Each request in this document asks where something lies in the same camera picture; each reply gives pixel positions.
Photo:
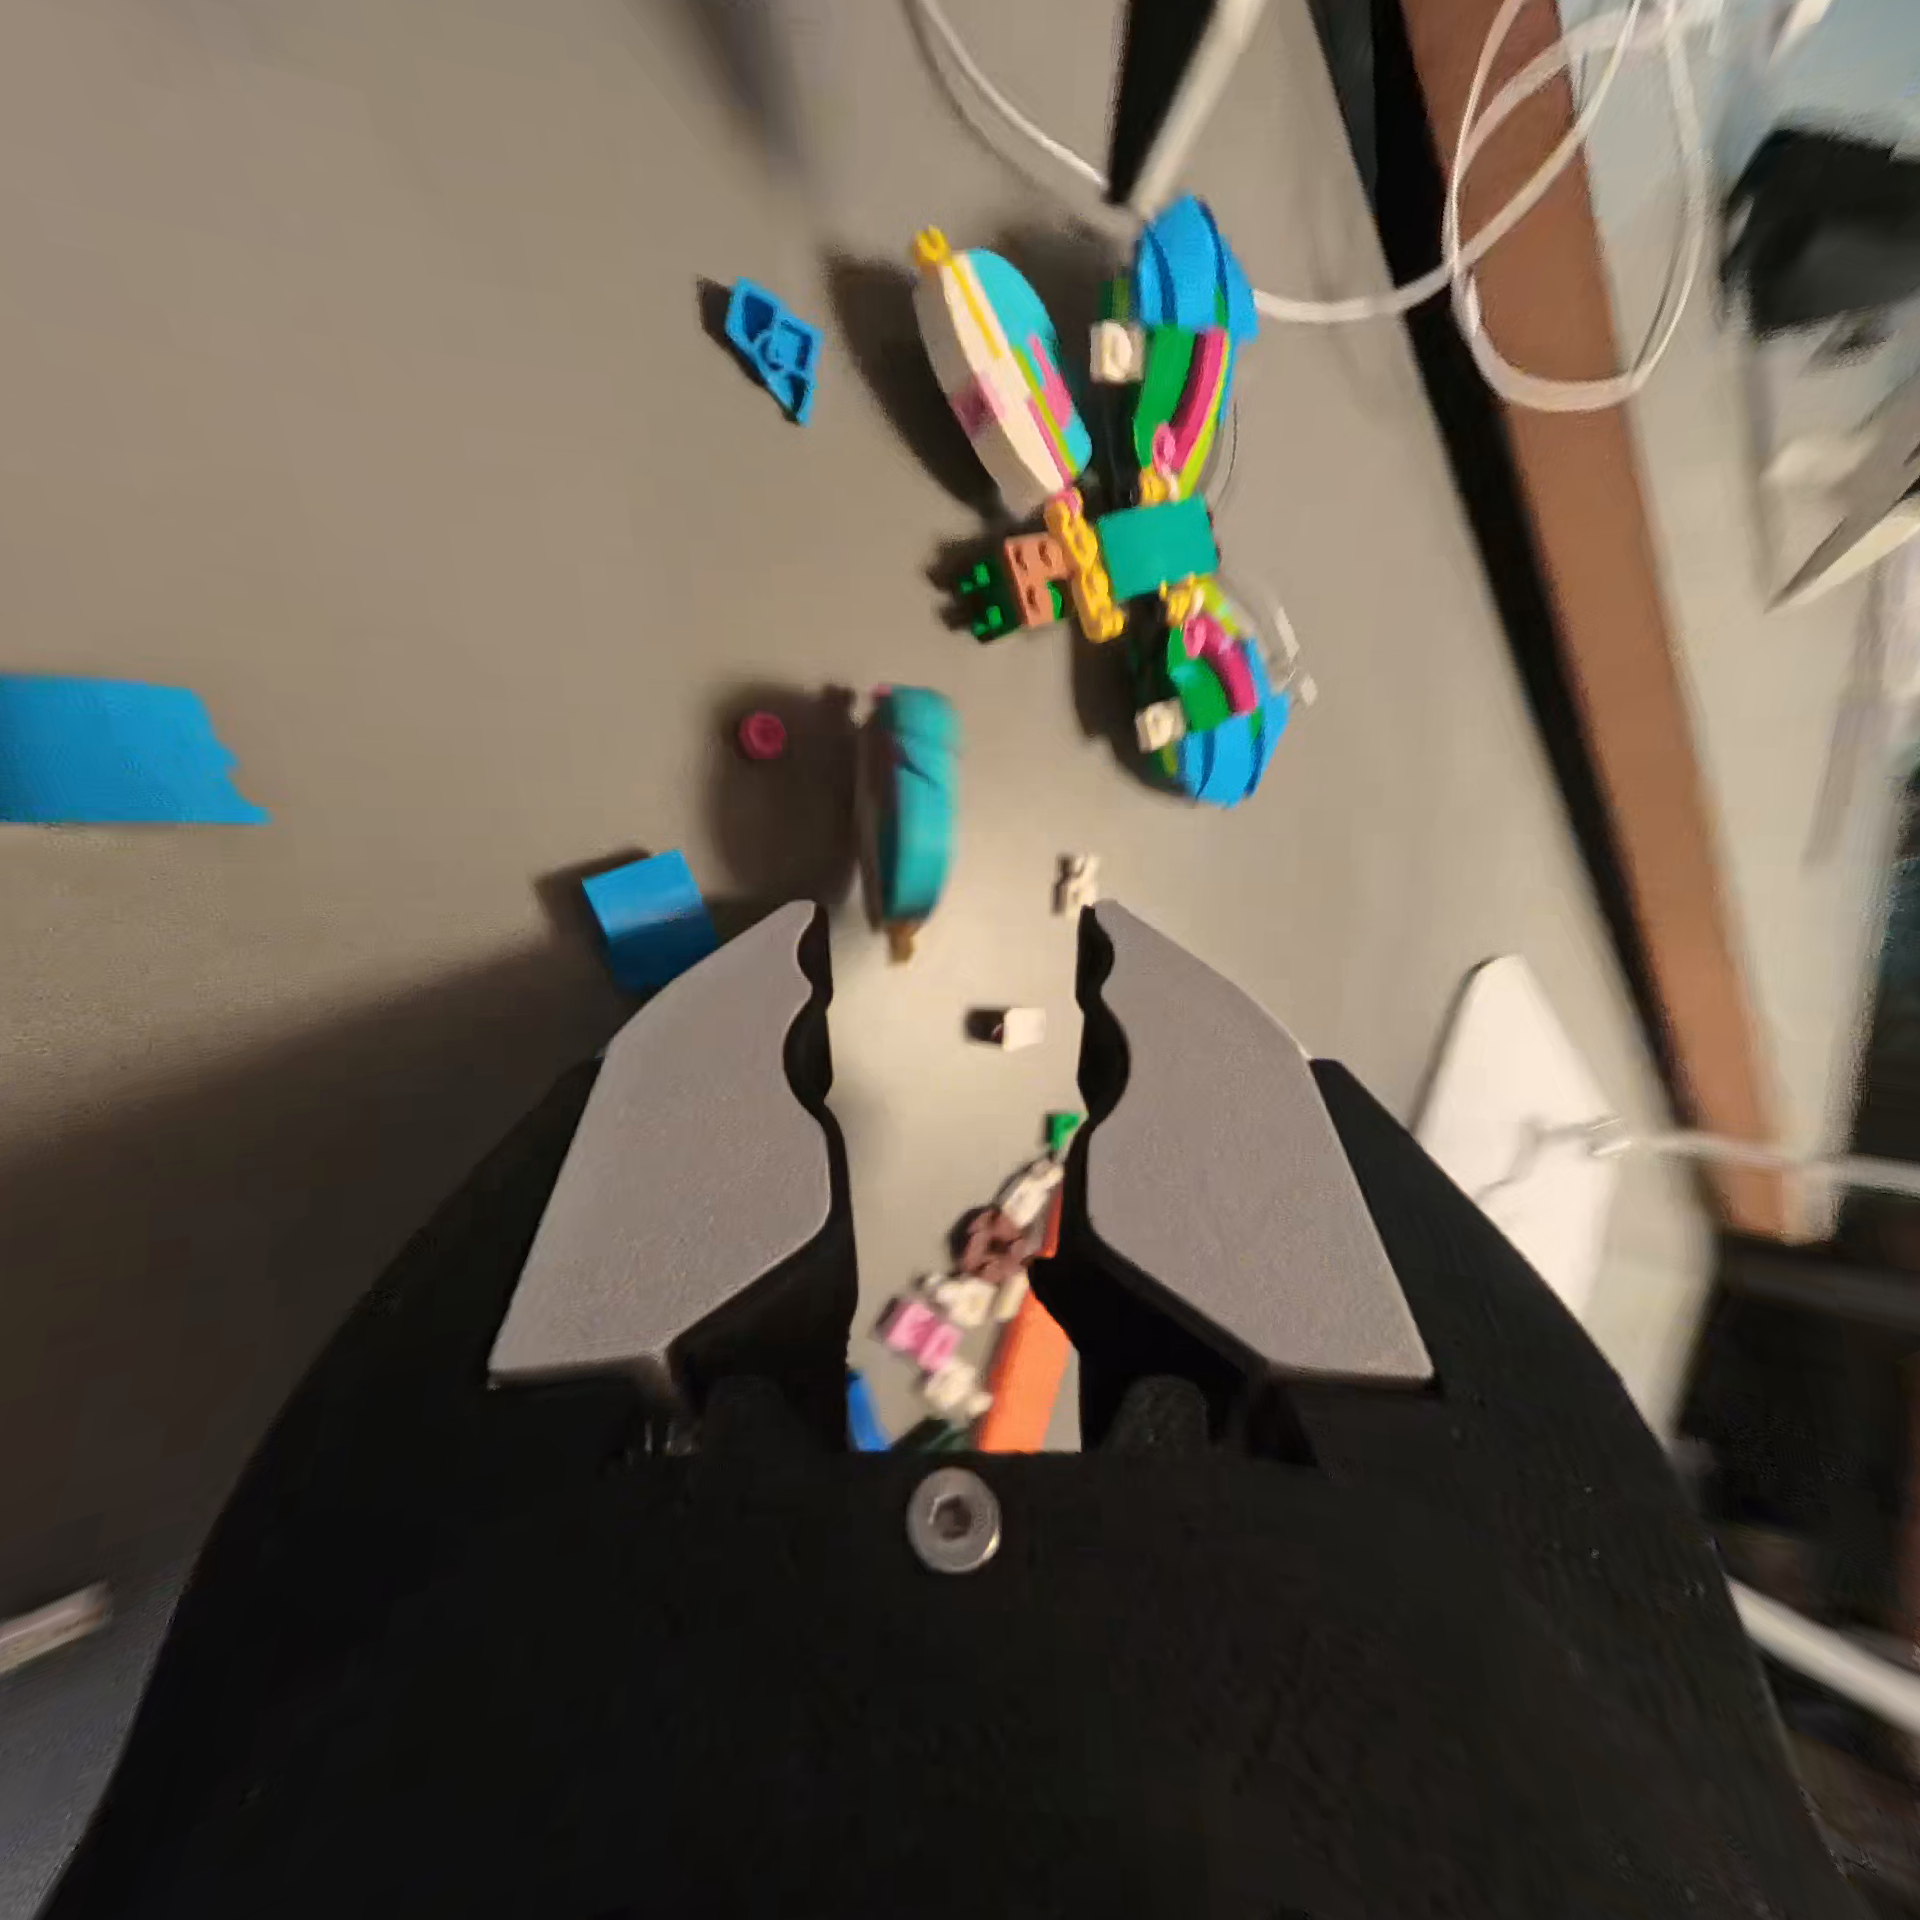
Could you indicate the white flat object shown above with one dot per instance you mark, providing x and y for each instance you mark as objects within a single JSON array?
[{"x": 1497, "y": 1064}]

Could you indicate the teal lego wing piece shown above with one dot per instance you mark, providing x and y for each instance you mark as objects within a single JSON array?
[{"x": 913, "y": 812}]

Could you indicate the black object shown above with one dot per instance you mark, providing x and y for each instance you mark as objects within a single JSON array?
[{"x": 1826, "y": 226}]

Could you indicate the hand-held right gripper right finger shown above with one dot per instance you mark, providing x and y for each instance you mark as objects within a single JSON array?
[{"x": 1247, "y": 1201}]

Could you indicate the small white lego piece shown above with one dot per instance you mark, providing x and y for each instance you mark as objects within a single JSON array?
[
  {"x": 1019, "y": 1024},
  {"x": 1080, "y": 879}
]

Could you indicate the blue lego slope brick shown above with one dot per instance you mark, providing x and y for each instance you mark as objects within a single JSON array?
[{"x": 649, "y": 918}]

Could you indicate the pink round lego stud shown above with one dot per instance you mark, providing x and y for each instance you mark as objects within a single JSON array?
[{"x": 763, "y": 731}]

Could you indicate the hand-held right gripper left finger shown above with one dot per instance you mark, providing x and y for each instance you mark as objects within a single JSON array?
[{"x": 674, "y": 1185}]

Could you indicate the pile of small lego pieces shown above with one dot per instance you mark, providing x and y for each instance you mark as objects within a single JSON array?
[{"x": 983, "y": 1245}]

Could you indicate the orange lego brick separator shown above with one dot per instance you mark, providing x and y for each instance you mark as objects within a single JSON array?
[{"x": 1029, "y": 1382}]

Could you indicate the small green lego piece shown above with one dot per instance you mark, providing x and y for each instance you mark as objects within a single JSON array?
[{"x": 1064, "y": 1128}]

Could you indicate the blue lego wedge plate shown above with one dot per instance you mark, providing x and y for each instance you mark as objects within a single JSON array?
[{"x": 773, "y": 343}]

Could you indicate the brown wooden rail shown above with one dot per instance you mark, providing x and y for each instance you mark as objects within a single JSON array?
[{"x": 1589, "y": 522}]

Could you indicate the colourful lego butterfly model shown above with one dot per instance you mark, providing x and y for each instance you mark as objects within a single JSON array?
[{"x": 1158, "y": 545}]

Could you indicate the small blue lego piece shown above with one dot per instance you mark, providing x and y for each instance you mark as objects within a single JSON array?
[{"x": 866, "y": 1421}]

